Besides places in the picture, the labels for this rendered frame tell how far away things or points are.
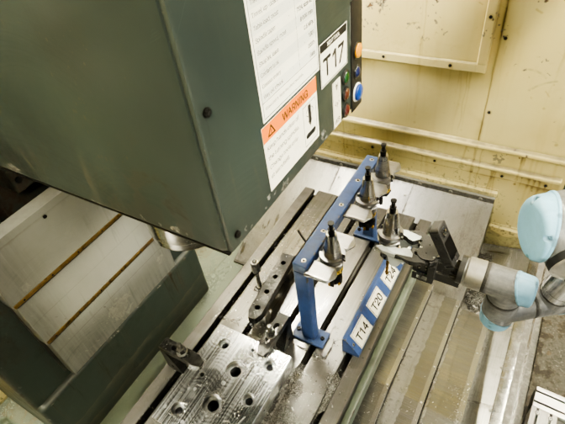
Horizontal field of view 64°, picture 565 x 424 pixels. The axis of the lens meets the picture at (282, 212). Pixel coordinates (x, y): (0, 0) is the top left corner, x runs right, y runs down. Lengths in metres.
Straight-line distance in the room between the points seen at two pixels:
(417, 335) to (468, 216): 0.52
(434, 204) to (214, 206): 1.37
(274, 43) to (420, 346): 1.16
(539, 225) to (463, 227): 0.96
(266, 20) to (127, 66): 0.17
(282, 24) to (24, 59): 0.32
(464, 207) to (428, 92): 0.46
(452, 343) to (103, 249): 1.10
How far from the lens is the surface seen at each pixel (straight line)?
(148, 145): 0.57
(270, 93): 0.61
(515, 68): 1.58
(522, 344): 1.55
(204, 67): 0.49
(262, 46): 0.58
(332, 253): 1.09
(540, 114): 1.64
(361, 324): 1.33
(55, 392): 1.54
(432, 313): 1.65
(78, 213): 1.26
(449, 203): 1.86
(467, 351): 1.60
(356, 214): 1.22
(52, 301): 1.32
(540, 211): 0.87
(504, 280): 1.15
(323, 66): 0.73
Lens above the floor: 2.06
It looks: 42 degrees down
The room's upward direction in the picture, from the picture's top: 9 degrees counter-clockwise
